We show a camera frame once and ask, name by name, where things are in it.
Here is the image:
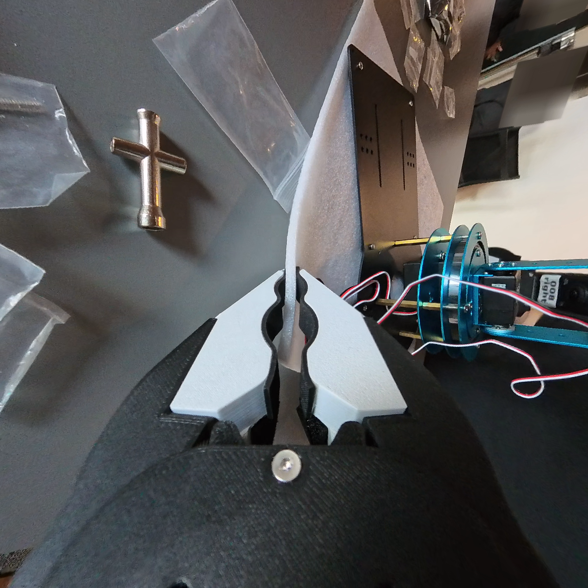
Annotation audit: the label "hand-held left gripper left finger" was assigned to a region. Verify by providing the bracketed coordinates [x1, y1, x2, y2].
[171, 269, 288, 432]

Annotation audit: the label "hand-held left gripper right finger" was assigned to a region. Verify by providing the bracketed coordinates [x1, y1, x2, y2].
[296, 271, 409, 429]

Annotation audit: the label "blue toy robot arm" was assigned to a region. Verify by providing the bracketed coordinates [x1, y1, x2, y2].
[368, 224, 588, 362]

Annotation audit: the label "red white black servo cable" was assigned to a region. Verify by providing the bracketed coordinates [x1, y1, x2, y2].
[338, 270, 588, 399]

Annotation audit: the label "dark grey desk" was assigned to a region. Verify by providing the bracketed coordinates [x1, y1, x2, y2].
[0, 0, 368, 561]

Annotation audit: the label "metal cross wrench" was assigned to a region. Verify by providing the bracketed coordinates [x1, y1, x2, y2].
[110, 108, 190, 231]

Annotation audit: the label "scattered small clear zip bags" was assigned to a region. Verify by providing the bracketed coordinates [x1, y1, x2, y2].
[0, 0, 471, 416]

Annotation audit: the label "black metal base plate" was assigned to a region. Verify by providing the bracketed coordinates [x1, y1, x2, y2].
[347, 43, 434, 278]

